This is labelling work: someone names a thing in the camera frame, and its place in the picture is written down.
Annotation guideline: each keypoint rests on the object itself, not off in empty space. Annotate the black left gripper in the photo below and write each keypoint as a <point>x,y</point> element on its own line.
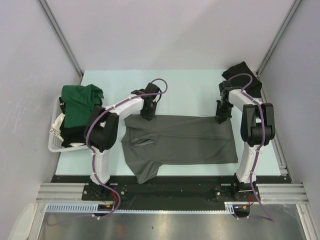
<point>149,116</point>

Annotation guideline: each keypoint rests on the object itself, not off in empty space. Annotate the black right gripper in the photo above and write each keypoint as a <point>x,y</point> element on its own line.
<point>221,116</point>

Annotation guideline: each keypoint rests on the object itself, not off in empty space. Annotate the grey t-shirt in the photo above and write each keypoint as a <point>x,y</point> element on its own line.
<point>176,140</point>

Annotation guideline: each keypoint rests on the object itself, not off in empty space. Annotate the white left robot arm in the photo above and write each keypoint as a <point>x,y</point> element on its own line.
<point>101,131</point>

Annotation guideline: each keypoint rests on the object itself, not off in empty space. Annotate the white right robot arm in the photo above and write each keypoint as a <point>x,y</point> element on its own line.
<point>257,129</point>

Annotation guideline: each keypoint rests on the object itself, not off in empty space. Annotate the folded black t-shirt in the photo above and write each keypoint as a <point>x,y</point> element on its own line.
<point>241,76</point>

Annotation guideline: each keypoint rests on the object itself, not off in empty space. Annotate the green t-shirt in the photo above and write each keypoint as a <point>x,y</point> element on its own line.
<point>79,102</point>

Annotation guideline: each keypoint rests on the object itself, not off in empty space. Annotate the black t-shirt in basket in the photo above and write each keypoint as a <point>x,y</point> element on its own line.
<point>75,121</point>

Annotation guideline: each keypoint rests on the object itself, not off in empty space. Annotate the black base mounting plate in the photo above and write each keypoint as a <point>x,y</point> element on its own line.
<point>163,193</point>

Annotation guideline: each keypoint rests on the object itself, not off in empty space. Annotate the white printed t-shirt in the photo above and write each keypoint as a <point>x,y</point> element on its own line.
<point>57,125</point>

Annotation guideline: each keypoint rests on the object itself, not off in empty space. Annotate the white plastic laundry basket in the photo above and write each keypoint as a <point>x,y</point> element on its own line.
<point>54,143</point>

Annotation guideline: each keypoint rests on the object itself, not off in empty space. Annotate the aluminium frame rail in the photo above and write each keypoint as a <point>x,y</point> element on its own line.
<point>271,193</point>

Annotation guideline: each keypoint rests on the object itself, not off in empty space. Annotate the white slotted cable duct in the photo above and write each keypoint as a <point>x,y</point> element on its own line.
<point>96,208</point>

